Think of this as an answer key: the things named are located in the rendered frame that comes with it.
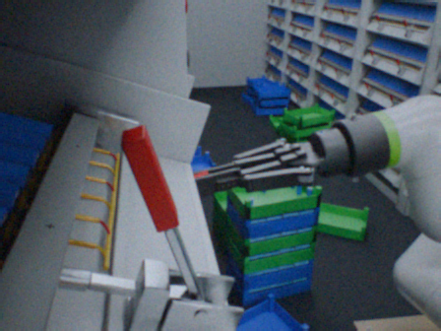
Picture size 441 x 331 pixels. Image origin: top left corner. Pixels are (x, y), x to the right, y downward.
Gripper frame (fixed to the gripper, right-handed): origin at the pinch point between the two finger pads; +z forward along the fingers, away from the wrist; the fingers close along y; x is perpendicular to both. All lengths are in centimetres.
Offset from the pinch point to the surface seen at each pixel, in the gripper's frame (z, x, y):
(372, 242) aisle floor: -76, -106, 95
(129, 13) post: 5.3, 27.9, -25.3
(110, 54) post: 7.2, 25.5, -25.3
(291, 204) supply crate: -31, -54, 67
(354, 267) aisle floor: -60, -103, 80
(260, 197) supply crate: -22, -55, 79
